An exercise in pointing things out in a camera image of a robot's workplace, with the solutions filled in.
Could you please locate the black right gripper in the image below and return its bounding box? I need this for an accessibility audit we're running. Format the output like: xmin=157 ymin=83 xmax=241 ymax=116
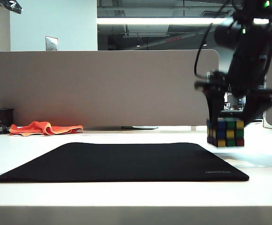
xmin=195 ymin=53 xmax=272 ymax=128

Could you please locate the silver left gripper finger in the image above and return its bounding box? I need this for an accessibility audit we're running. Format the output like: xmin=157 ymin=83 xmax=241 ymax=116
xmin=8 ymin=0 xmax=23 ymax=14

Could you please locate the scrambled Rubik's cube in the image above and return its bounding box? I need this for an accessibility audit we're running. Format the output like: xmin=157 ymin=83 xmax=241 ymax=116
xmin=206 ymin=118 xmax=245 ymax=148

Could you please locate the black UGREEN mouse pad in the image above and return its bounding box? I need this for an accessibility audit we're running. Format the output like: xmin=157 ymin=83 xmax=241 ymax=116
xmin=0 ymin=142 xmax=250 ymax=183

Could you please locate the round black ottoman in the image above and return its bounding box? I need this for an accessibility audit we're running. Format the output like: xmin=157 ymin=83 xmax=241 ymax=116
xmin=221 ymin=110 xmax=244 ymax=118

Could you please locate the black mesh pen holder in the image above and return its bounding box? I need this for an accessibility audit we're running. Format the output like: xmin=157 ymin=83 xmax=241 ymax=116
xmin=0 ymin=108 xmax=14 ymax=135

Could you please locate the flat dark grey tray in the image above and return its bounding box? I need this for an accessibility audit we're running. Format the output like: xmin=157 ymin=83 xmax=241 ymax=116
xmin=84 ymin=126 xmax=159 ymax=131

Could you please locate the long ceiling light strip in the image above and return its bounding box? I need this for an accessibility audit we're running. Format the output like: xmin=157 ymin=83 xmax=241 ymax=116
xmin=97 ymin=17 xmax=272 ymax=25

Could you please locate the orange cloth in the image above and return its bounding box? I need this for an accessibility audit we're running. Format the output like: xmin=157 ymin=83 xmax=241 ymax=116
xmin=9 ymin=120 xmax=84 ymax=136

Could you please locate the wide grey desk divider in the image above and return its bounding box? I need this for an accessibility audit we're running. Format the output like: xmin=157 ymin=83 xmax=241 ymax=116
xmin=0 ymin=49 xmax=221 ymax=127

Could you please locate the metal wall switch plate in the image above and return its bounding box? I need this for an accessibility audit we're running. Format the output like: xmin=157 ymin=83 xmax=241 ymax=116
xmin=45 ymin=36 xmax=59 ymax=51

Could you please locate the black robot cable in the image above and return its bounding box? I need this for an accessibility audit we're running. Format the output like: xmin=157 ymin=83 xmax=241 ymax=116
xmin=193 ymin=22 xmax=214 ymax=79

